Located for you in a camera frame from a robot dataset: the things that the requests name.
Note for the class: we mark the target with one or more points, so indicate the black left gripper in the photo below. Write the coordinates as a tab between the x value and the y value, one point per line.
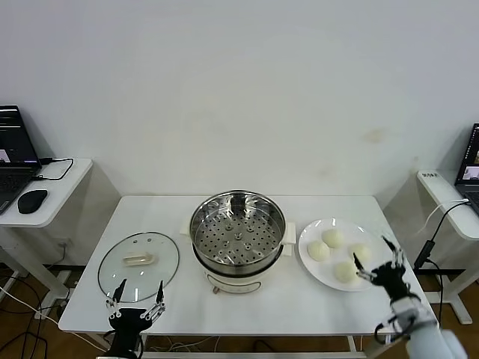
127	321

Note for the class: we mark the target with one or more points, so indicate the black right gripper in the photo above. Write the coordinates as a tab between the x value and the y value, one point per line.
391	278

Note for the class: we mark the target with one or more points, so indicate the white steamed baozi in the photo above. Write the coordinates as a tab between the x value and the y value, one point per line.
332	238
346	273
361	251
318	250

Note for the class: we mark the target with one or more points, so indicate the round glass pot lid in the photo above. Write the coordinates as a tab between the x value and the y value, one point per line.
157	248

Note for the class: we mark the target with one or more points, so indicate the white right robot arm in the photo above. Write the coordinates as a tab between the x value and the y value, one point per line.
430	336

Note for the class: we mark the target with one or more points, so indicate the stainless steel steamer basket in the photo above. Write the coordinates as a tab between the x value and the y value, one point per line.
276	228

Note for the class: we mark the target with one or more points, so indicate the white round plate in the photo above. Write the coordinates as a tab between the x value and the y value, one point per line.
310	269

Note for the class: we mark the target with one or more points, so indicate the white side table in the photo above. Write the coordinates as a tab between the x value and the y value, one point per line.
441	190
63	194

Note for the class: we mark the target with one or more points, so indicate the small white label sticker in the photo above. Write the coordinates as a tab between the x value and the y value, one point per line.
429	174

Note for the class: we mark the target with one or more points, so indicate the white electric cooker base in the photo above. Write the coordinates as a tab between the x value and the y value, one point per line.
239	280

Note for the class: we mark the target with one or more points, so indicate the black laptop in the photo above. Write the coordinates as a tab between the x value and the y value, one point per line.
469	187
15	149

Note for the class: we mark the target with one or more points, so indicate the black computer mouse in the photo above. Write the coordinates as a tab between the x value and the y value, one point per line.
33	201

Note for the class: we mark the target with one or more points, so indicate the white wall socket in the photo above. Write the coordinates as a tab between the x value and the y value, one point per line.
61	245

